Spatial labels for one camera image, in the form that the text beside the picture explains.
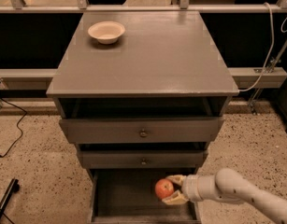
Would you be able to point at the red apple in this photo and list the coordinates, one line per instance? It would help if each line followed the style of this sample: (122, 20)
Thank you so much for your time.
(164, 188)

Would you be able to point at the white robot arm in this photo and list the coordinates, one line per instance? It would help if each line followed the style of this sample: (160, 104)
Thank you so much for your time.
(227, 186)

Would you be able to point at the black bar on floor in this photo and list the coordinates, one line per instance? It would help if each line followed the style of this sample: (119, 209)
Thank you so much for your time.
(12, 188)

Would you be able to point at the grey open bottom drawer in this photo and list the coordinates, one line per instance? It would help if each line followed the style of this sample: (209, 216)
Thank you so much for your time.
(127, 196)

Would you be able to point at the grey middle drawer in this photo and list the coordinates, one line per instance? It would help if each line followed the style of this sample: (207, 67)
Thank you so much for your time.
(141, 159)

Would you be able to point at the grey top drawer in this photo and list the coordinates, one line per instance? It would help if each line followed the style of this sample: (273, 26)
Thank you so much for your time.
(115, 131)

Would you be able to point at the grey wooden cabinet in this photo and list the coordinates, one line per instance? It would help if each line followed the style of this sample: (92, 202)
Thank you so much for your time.
(139, 105)

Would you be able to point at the white paper bowl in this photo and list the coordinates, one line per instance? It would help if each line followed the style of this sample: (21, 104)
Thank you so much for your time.
(106, 32)

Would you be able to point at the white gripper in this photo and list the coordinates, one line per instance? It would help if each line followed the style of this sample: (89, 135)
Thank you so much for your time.
(191, 188)

